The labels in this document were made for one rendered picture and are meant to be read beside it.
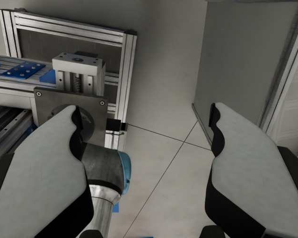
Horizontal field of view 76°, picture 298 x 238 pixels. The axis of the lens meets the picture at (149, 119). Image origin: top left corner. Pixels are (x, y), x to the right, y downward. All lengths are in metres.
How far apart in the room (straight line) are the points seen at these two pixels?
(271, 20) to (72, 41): 1.13
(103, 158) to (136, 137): 1.49
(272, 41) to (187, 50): 0.92
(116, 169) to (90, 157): 0.07
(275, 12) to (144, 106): 1.26
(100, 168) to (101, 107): 0.22
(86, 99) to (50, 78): 0.21
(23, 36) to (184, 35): 1.12
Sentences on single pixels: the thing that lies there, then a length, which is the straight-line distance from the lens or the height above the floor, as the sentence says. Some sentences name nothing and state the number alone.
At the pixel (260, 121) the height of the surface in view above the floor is 0.98.
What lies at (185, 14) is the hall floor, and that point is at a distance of 1.62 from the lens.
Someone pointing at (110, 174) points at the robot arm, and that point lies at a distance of 0.50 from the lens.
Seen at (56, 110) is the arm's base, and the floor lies 1.07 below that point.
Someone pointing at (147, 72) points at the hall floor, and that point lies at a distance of 1.67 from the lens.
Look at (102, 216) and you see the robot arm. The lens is 0.48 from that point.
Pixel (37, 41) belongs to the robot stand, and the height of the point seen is 0.21.
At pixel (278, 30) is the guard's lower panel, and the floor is 0.90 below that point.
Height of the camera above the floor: 1.59
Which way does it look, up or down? 58 degrees down
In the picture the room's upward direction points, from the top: 176 degrees clockwise
